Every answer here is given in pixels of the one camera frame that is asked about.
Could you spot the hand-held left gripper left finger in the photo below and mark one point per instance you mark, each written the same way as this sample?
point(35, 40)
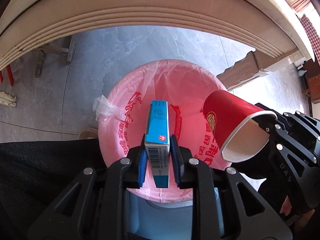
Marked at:
point(143, 166)

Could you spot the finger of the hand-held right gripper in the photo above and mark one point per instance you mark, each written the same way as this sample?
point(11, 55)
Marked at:
point(300, 121)
point(285, 165)

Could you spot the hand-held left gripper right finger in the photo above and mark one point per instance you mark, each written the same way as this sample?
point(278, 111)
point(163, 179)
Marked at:
point(175, 166)

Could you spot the blue and white milk carton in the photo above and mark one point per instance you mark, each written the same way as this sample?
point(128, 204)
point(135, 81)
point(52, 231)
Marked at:
point(157, 130)

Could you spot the red paper cup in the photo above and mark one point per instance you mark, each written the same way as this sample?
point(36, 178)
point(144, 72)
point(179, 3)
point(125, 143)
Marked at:
point(225, 115)

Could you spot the bin with pink bag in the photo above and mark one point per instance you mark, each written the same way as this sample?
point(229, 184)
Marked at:
point(160, 85)

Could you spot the person's right hand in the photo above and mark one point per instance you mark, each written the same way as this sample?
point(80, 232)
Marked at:
point(286, 205)

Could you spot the dark wooden cabinet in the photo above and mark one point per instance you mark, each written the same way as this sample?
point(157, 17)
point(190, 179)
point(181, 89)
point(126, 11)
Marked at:
point(313, 82)

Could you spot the small white object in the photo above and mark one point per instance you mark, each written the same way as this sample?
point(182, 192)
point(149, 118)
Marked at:
point(301, 72)

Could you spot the beige plastic stool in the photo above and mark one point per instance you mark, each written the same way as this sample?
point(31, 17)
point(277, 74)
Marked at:
point(87, 133)

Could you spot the checked cloth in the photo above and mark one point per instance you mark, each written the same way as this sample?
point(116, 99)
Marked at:
point(310, 30)

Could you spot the wooden stool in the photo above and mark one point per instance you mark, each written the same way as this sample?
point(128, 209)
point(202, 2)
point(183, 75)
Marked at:
point(53, 51)

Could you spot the white carved furniture foot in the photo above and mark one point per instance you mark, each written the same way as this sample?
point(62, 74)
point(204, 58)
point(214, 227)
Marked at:
point(7, 98)

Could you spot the cream round table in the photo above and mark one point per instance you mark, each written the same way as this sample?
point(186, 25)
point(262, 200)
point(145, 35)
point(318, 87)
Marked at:
point(150, 5)

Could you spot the red plastic object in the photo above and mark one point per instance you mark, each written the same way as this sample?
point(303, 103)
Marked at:
point(9, 73)

